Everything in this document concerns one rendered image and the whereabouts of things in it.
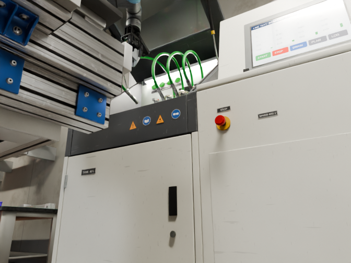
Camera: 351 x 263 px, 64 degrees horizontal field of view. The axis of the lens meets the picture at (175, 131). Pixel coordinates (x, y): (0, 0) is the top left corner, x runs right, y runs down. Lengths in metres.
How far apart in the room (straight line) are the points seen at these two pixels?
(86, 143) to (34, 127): 0.59
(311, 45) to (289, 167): 0.62
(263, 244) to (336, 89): 0.50
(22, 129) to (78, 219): 0.63
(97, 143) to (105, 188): 0.21
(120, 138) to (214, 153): 0.44
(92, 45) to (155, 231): 0.65
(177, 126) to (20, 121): 0.54
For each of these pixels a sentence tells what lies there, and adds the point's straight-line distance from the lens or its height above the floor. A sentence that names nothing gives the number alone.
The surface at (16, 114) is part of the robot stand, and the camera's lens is 0.78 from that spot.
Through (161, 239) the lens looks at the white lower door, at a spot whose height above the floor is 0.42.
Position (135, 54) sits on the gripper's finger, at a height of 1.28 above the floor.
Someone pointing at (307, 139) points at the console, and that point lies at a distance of 0.91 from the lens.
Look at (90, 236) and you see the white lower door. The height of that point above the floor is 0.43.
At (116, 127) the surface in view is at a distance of 1.25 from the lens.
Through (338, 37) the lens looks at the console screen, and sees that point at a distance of 1.36.
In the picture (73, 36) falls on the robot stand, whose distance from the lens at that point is 0.78.
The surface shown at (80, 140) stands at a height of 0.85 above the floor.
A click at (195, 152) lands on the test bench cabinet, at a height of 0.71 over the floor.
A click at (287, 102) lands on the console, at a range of 0.96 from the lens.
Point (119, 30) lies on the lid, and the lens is 1.94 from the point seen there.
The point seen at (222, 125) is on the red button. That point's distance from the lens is 0.96.
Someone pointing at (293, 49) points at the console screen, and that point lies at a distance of 1.35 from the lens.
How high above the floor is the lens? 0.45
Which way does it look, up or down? 20 degrees up
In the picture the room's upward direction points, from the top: 1 degrees counter-clockwise
